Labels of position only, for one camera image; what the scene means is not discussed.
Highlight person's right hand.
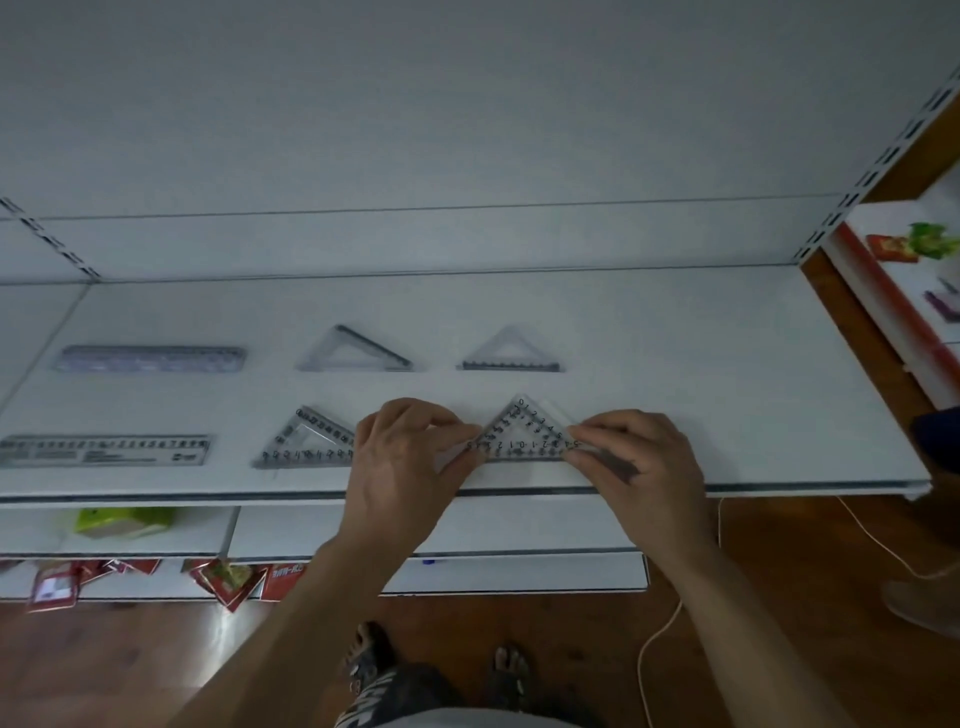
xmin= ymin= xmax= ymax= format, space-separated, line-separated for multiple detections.
xmin=562 ymin=408 xmax=720 ymax=561

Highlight purple packet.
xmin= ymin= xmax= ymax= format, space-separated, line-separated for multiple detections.
xmin=923 ymin=276 xmax=960 ymax=325

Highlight white shelf with red edge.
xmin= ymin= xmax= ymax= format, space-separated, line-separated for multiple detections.
xmin=823 ymin=161 xmax=960 ymax=411

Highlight clear isosceles triangle ruler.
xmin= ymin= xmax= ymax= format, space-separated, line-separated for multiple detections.
xmin=456 ymin=324 xmax=566 ymax=374
xmin=466 ymin=394 xmax=595 ymax=463

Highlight clear right-angle set square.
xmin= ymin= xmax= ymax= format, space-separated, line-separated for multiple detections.
xmin=252 ymin=405 xmax=359 ymax=471
xmin=295 ymin=324 xmax=416 ymax=374

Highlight person's left forearm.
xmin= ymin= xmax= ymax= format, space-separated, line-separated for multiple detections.
xmin=168 ymin=538 xmax=414 ymax=728

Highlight white metal shelf board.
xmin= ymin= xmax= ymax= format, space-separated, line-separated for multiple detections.
xmin=0 ymin=265 xmax=936 ymax=510

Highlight person's left sandal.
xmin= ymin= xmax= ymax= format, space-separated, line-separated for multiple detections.
xmin=341 ymin=621 xmax=396 ymax=695

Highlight white cable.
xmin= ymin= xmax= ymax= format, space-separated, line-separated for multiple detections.
xmin=636 ymin=495 xmax=960 ymax=728

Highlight person's right forearm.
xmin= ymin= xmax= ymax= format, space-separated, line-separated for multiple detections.
xmin=658 ymin=541 xmax=858 ymax=728

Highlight clear straight ruler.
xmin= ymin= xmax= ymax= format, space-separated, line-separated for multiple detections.
xmin=0 ymin=434 xmax=213 ymax=468
xmin=54 ymin=344 xmax=248 ymax=375

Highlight person's left hand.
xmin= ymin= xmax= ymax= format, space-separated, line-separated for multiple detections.
xmin=336 ymin=397 xmax=486 ymax=556

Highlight person's right sandal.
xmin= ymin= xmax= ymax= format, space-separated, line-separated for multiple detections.
xmin=489 ymin=643 xmax=535 ymax=712

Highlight slotted white shelf upright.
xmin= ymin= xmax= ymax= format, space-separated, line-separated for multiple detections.
xmin=0 ymin=195 xmax=103 ymax=282
xmin=793 ymin=66 xmax=960 ymax=265

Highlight person's sandal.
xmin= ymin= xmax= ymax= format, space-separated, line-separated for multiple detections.
xmin=341 ymin=621 xmax=396 ymax=695
xmin=489 ymin=643 xmax=535 ymax=712

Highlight person's patterned shorts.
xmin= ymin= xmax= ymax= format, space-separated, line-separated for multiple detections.
xmin=351 ymin=666 xmax=605 ymax=728

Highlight green leafy packet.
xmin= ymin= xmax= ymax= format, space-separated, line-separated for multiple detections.
xmin=906 ymin=221 xmax=960 ymax=261

